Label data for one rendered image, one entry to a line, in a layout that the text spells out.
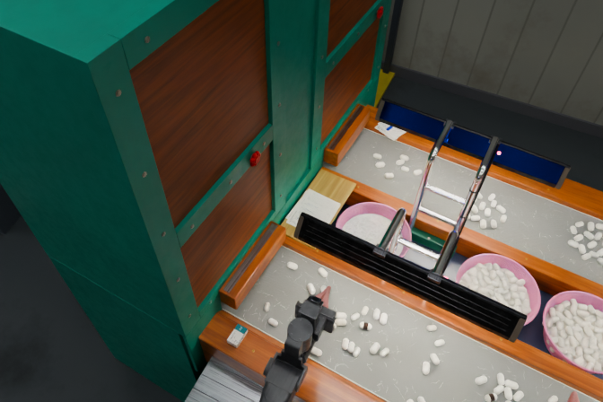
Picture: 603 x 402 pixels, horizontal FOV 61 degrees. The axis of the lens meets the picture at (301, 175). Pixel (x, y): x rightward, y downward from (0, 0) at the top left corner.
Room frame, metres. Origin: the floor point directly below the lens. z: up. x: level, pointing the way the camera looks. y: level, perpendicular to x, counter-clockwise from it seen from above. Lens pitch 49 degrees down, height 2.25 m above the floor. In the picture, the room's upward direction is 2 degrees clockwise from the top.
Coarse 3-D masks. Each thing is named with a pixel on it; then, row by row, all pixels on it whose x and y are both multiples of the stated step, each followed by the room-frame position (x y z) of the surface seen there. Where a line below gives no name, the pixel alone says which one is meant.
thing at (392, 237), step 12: (396, 216) 0.84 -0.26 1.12; (396, 228) 0.80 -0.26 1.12; (384, 240) 0.76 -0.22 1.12; (396, 240) 0.87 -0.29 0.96; (408, 240) 0.87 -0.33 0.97; (456, 240) 0.77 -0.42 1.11; (372, 252) 0.73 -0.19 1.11; (384, 252) 0.73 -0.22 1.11; (420, 252) 0.83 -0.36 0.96; (432, 252) 0.83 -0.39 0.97; (444, 252) 0.73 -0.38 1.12; (444, 264) 0.70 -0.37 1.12; (432, 276) 0.66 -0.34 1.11
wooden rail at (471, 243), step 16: (352, 192) 1.22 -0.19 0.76; (368, 192) 1.22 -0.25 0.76; (416, 224) 1.10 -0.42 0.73; (432, 224) 1.08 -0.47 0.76; (448, 224) 1.08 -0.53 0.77; (464, 240) 1.02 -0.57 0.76; (480, 240) 1.01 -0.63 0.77; (496, 240) 1.02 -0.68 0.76; (464, 256) 1.01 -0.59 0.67; (512, 256) 0.96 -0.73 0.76; (528, 256) 0.96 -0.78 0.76; (544, 272) 0.90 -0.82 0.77; (560, 272) 0.90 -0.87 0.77; (544, 288) 0.88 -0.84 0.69; (560, 288) 0.86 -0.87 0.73; (576, 288) 0.84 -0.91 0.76; (592, 288) 0.84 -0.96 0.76
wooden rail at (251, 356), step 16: (224, 320) 0.69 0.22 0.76; (240, 320) 0.70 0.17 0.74; (208, 336) 0.64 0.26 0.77; (224, 336) 0.64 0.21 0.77; (256, 336) 0.64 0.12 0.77; (208, 352) 0.62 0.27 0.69; (224, 352) 0.59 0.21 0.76; (240, 352) 0.59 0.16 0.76; (256, 352) 0.60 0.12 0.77; (272, 352) 0.60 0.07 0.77; (240, 368) 0.57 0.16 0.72; (256, 368) 0.55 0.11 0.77; (320, 368) 0.56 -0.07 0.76; (304, 384) 0.51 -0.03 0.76; (320, 384) 0.51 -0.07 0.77; (336, 384) 0.51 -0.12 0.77; (352, 384) 0.52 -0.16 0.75; (304, 400) 0.46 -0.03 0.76; (320, 400) 0.47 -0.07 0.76; (336, 400) 0.47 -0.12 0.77; (352, 400) 0.47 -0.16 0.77; (368, 400) 0.47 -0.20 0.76; (384, 400) 0.48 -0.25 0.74
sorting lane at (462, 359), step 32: (288, 256) 0.94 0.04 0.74; (256, 288) 0.82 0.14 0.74; (288, 288) 0.82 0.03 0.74; (352, 288) 0.83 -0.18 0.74; (256, 320) 0.71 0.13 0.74; (288, 320) 0.71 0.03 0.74; (352, 320) 0.72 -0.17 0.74; (416, 320) 0.72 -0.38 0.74; (416, 352) 0.62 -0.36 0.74; (448, 352) 0.62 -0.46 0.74; (480, 352) 0.63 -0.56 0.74; (384, 384) 0.52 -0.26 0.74; (416, 384) 0.53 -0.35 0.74; (448, 384) 0.53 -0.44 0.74; (544, 384) 0.54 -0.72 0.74
